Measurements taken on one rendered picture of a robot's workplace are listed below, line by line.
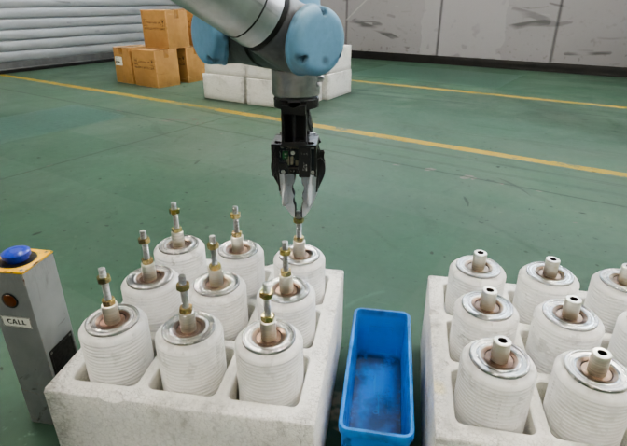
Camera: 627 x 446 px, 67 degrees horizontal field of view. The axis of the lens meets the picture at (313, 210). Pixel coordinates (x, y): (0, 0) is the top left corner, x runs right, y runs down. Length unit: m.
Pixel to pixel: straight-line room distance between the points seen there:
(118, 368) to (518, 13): 5.28
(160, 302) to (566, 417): 0.61
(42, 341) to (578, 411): 0.78
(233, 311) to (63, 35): 5.48
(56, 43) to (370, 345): 5.44
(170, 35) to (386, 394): 3.77
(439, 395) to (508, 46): 5.11
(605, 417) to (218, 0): 0.64
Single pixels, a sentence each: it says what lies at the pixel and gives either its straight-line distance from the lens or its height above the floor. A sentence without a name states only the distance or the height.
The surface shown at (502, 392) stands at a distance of 0.67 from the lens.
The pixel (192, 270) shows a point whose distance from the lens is 0.92.
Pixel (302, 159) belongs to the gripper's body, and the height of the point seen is 0.46.
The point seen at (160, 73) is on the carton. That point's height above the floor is 0.12.
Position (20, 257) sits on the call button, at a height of 0.33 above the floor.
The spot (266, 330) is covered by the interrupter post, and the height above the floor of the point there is 0.27.
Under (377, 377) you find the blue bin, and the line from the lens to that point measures 0.99.
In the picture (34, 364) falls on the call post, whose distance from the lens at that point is 0.93.
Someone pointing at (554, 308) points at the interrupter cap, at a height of 0.25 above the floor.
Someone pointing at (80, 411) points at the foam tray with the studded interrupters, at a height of 0.15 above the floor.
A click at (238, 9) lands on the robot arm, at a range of 0.51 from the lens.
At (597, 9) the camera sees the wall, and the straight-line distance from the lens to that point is 5.53.
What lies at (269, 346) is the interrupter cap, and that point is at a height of 0.25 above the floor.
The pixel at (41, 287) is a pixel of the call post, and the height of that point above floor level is 0.27.
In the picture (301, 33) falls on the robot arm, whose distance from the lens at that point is 0.53.
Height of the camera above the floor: 0.68
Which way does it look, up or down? 24 degrees down
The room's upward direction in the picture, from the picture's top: straight up
